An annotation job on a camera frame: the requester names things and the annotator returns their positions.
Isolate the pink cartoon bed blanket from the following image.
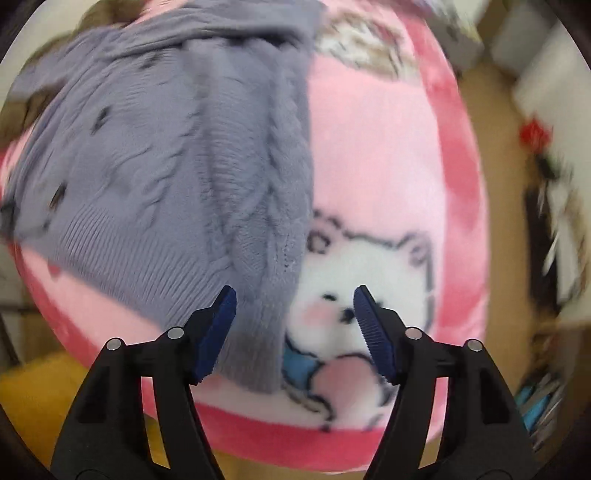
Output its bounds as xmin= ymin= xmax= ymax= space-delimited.
xmin=0 ymin=0 xmax=491 ymax=474

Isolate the lavender knit hooded cardigan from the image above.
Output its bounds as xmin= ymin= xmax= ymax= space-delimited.
xmin=1 ymin=1 xmax=324 ymax=393

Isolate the clutter pile by wall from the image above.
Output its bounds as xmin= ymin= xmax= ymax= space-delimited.
xmin=523 ymin=153 xmax=590 ymax=315

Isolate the red shopping bag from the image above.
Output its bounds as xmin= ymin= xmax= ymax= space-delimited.
xmin=519 ymin=117 xmax=553 ymax=153

